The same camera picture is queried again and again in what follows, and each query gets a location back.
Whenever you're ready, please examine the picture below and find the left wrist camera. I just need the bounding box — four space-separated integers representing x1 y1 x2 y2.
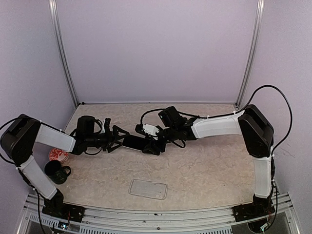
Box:
101 118 111 133

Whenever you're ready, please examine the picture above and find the aluminium frame post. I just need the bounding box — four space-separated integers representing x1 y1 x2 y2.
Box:
49 0 79 108
235 0 265 108

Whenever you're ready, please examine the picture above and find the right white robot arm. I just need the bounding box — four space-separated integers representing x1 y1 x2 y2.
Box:
136 101 278 216

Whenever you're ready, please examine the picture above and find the clear plain phone case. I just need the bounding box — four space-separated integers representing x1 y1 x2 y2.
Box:
129 179 168 200

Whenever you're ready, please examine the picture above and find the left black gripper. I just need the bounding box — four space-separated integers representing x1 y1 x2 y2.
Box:
85 125 130 153

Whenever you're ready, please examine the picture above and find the left aluminium frame post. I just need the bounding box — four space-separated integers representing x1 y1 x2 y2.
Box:
49 0 79 108

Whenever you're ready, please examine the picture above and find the dark green mug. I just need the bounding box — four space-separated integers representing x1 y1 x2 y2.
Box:
44 160 71 185

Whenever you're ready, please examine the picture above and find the red white patterned bowl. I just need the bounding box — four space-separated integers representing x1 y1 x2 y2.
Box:
48 148 69 163

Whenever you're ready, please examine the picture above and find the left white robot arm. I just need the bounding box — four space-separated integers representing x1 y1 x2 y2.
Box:
0 114 129 217

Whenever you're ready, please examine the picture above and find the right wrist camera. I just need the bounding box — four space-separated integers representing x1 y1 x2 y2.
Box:
142 123 160 140

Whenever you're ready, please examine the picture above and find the black phone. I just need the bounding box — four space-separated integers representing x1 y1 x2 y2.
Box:
122 135 150 152

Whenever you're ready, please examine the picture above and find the front aluminium rail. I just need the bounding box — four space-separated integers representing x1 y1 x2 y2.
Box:
18 195 293 234

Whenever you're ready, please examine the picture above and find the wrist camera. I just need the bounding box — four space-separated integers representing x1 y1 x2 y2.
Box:
101 118 111 133
142 123 160 140

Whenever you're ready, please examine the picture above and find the right aluminium frame post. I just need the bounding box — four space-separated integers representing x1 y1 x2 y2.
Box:
235 0 265 108

